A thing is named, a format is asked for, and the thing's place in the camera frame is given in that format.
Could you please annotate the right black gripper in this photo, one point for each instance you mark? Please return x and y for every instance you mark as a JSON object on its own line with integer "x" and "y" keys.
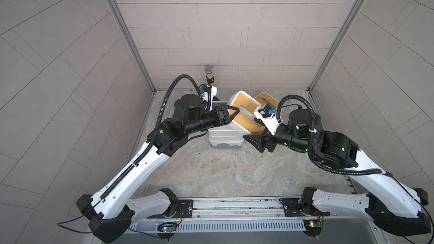
{"x": 261, "y": 142}

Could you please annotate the grey lid tissue box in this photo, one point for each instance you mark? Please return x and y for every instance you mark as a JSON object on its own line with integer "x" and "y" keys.
{"x": 232, "y": 128}
{"x": 226, "y": 141}

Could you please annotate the wooden lid tissue box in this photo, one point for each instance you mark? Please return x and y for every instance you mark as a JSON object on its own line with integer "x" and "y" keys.
{"x": 264, "y": 98}
{"x": 225, "y": 137}
{"x": 244, "y": 122}

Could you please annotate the black microphone stand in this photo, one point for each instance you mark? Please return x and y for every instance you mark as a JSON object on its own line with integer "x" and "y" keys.
{"x": 209, "y": 74}

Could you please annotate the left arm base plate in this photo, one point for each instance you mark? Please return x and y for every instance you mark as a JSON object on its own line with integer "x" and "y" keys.
{"x": 182, "y": 207}

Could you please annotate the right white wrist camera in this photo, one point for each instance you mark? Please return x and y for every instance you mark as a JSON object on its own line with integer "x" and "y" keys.
{"x": 267, "y": 115}

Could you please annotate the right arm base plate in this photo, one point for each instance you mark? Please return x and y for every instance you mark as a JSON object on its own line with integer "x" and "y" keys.
{"x": 288, "y": 206}

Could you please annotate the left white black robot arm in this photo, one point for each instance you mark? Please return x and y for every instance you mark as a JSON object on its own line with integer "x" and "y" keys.
{"x": 111, "y": 210}

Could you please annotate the left circuit board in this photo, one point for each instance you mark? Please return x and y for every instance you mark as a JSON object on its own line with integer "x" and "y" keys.
{"x": 166, "y": 230}

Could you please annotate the aluminium mounting rail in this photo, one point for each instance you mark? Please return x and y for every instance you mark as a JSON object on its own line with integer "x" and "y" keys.
{"x": 237, "y": 206}

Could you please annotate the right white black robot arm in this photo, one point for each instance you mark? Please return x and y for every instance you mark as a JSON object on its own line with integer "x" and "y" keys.
{"x": 392, "y": 206}

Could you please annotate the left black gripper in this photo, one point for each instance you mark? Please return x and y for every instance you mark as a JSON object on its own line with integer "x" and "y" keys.
{"x": 222, "y": 119}

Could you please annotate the circuit board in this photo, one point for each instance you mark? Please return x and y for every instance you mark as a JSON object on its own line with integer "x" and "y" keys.
{"x": 166, "y": 230}
{"x": 313, "y": 228}

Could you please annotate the right circuit board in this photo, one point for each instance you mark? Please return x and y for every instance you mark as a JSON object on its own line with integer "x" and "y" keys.
{"x": 313, "y": 228}

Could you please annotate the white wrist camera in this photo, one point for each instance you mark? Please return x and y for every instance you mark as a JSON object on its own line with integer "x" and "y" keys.
{"x": 267, "y": 115}
{"x": 209, "y": 95}

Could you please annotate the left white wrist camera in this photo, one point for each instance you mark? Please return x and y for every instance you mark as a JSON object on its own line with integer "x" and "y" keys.
{"x": 209, "y": 95}

